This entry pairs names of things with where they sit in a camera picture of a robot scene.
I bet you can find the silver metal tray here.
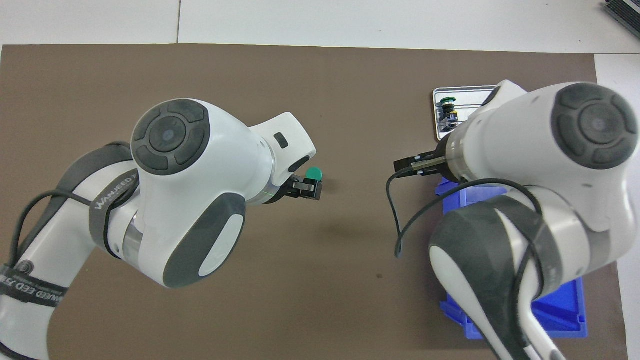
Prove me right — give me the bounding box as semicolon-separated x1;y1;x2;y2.
432;86;502;143

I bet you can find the grey ribbed metal device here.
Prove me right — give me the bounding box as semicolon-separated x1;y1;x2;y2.
601;0;640;32

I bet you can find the brown table mat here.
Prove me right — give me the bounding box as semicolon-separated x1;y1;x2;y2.
0;44;629;360

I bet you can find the blue plastic storage bin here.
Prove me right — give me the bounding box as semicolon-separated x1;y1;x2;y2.
434;177;589;341

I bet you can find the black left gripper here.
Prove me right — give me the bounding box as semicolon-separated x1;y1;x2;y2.
262;174;324;205

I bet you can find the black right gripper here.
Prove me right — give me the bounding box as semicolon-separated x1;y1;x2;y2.
393;140;453;179

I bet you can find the black velcro cable strap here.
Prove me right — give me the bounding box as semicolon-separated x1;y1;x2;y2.
0;261;69;307
492;194;563;301
89;169;142;253

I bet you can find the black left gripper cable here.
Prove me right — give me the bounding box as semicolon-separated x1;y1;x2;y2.
9;190;126;273

